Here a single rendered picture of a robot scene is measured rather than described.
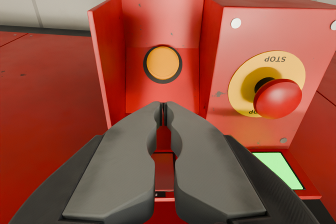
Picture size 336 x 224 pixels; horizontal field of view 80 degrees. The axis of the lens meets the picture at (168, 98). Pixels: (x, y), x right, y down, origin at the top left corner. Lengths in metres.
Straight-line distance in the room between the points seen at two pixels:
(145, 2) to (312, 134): 0.40
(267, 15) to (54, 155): 0.34
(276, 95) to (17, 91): 0.52
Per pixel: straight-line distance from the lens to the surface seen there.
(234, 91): 0.20
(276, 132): 0.26
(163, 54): 0.24
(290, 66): 0.21
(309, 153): 0.45
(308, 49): 0.22
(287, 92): 0.19
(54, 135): 0.41
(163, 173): 0.22
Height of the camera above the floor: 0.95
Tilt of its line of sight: 57 degrees down
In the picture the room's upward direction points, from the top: 177 degrees clockwise
